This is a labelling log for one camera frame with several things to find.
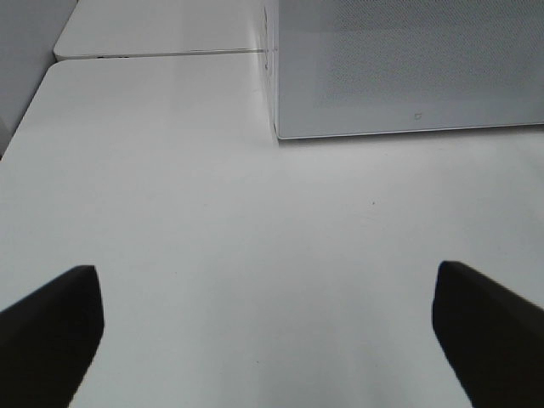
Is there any white microwave oven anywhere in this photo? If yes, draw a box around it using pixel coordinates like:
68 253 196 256
257 0 544 144

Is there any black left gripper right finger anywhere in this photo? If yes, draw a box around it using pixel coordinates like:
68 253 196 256
432 261 543 407

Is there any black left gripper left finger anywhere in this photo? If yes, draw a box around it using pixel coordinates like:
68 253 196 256
1 265 105 407

